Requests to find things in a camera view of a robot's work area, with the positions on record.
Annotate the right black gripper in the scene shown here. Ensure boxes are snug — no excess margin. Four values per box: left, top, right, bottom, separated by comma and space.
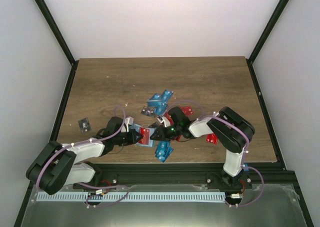
150, 124, 182, 142

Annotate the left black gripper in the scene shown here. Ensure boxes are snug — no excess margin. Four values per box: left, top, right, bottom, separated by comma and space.
114, 129, 144, 147

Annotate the teal leather card holder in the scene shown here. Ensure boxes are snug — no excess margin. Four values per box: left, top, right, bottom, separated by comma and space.
131, 123, 155, 148

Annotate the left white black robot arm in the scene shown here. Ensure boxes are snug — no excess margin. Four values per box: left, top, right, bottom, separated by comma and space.
25, 116, 143, 195

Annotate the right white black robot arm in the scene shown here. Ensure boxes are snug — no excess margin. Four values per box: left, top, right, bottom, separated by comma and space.
150, 106, 256, 189

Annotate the black card near holder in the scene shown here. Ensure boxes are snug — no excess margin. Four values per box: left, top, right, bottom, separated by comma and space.
148, 122, 160, 129

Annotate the blue card centre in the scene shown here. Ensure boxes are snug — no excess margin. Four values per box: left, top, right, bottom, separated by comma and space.
155, 141, 172, 158

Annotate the blue card lower pile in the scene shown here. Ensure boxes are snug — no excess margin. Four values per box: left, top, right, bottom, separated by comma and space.
153, 102, 168, 116

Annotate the black card beside blue pile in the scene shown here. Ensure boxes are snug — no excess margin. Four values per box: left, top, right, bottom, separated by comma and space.
140, 106, 157, 118

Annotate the blue card with stripe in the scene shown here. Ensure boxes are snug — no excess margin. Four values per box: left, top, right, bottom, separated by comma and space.
147, 93, 166, 107

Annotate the red VIP card far right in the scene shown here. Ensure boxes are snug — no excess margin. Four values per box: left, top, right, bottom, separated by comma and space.
206, 133, 218, 145

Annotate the grey metal tray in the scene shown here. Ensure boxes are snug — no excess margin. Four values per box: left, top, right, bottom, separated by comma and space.
21, 184, 307, 227

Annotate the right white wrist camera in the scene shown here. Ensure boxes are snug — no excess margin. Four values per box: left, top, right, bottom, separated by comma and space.
157, 115, 173, 127

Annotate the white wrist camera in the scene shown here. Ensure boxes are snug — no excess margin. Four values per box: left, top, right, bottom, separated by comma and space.
157, 115, 173, 127
121, 116, 134, 133

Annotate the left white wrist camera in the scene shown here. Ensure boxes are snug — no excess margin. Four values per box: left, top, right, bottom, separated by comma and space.
121, 116, 134, 133

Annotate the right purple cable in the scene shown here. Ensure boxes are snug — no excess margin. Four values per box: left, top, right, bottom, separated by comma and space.
159, 99, 251, 158

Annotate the black aluminium front rail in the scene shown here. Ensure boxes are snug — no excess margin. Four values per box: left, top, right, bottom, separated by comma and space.
32, 162, 296, 188

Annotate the light blue slotted cable duct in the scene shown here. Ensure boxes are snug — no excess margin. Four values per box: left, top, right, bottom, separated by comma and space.
36, 191, 226, 203

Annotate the left black frame post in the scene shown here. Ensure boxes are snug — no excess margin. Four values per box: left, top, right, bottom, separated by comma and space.
26, 0, 77, 66

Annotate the black frame post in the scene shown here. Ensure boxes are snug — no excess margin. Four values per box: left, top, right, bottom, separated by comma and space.
26, 0, 77, 66
248, 0, 298, 63

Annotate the right black frame post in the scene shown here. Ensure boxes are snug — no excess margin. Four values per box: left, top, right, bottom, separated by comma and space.
248, 0, 298, 63

